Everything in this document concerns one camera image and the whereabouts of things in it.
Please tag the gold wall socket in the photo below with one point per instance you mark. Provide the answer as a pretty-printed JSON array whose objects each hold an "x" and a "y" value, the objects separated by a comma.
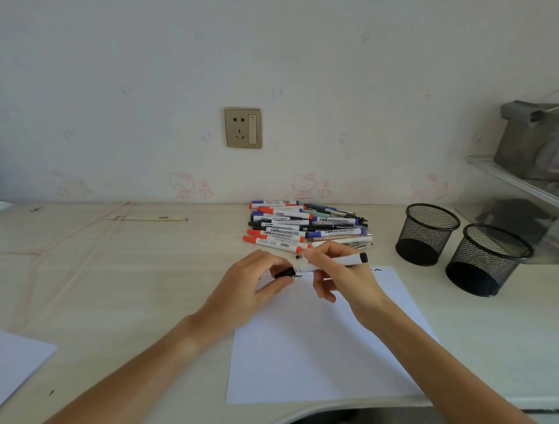
[{"x": 236, "y": 129}]

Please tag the pile of assorted pens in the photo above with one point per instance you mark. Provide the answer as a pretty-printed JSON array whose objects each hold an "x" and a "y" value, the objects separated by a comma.
[{"x": 279, "y": 238}]

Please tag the person's left hand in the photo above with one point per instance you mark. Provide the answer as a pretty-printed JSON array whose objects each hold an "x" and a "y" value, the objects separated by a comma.
[{"x": 236, "y": 297}]

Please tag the person's right hand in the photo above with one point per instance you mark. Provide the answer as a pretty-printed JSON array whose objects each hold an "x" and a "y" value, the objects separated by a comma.
[{"x": 358, "y": 288}]

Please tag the light wooden table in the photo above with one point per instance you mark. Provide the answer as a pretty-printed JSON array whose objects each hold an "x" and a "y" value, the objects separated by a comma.
[{"x": 131, "y": 271}]

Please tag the blank white paper sheet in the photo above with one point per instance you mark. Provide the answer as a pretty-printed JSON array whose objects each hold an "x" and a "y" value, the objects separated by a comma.
[{"x": 22, "y": 367}]

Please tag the white paper sheet with squiggles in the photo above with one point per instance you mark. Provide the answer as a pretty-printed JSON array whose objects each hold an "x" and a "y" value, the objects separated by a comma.
[{"x": 305, "y": 358}]

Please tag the paper-wrapped chopsticks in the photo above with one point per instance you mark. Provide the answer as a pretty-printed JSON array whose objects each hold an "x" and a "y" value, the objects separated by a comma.
[{"x": 148, "y": 218}]

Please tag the clear acrylic rack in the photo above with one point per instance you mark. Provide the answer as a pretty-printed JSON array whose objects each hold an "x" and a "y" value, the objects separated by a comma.
[{"x": 515, "y": 180}]

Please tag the person's right forearm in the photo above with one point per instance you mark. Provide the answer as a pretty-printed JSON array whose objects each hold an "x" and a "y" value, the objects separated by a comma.
[{"x": 436, "y": 371}]

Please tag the black mesh cup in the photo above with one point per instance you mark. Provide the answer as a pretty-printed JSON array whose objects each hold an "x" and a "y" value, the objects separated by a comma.
[
  {"x": 426, "y": 236},
  {"x": 484, "y": 262}
]

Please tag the person's left forearm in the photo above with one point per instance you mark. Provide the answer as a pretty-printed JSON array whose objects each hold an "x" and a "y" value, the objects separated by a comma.
[{"x": 131, "y": 384}]

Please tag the black cap whiteboard marker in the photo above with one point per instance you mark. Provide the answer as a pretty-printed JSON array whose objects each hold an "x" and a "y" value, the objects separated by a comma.
[{"x": 345, "y": 260}]

